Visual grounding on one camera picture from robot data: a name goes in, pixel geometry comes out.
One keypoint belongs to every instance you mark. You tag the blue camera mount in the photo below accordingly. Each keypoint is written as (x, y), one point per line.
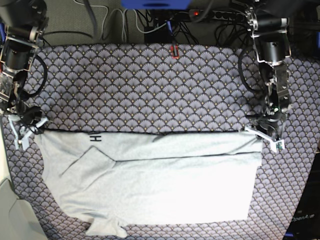
(156, 4)

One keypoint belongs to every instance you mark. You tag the light grey T-shirt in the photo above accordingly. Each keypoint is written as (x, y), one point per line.
(112, 180)

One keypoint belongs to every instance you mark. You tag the black OpenArm base panel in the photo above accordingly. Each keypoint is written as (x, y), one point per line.
(305, 224)

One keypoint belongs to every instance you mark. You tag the black power strip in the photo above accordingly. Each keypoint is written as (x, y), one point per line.
(214, 15)

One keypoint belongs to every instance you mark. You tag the white plastic bin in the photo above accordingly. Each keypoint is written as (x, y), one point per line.
(17, 218)

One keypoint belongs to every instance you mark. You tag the red table clamp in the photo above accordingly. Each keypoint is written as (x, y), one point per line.
(174, 49)

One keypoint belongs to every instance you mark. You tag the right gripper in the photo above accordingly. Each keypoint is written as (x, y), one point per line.
(29, 120)

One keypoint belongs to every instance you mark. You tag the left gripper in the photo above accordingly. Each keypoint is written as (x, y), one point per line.
(270, 124)

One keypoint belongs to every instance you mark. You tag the black power adapter box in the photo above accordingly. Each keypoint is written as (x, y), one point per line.
(161, 36)

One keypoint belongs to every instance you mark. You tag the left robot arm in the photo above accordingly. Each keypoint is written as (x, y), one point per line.
(271, 45)

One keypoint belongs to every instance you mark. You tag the fan-patterned grey tablecloth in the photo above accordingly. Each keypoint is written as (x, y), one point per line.
(142, 88)

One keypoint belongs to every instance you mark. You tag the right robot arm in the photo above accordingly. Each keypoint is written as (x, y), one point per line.
(22, 26)

